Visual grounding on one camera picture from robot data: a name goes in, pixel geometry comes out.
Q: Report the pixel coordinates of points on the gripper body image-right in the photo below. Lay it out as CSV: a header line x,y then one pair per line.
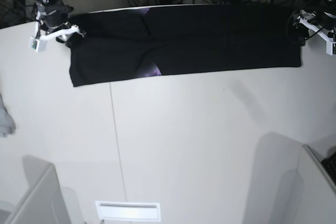
x,y
325,20

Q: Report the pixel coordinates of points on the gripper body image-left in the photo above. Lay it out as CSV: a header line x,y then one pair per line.
x,y
53,17

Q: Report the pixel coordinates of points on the black T-shirt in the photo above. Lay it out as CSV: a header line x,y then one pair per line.
x,y
183,39

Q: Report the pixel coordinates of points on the grey cloth at left edge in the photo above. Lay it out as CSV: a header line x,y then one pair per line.
x,y
6,121

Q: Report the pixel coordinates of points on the black keyboard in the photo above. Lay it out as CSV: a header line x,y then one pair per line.
x,y
330,166

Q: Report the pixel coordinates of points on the white partition panel left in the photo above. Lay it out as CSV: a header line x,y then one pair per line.
x,y
42,203

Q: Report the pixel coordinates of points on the white partition panel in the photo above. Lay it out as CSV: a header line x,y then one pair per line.
x,y
318,199
42,203

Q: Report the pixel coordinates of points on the white partition panel right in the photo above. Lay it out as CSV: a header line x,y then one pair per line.
x,y
318,199

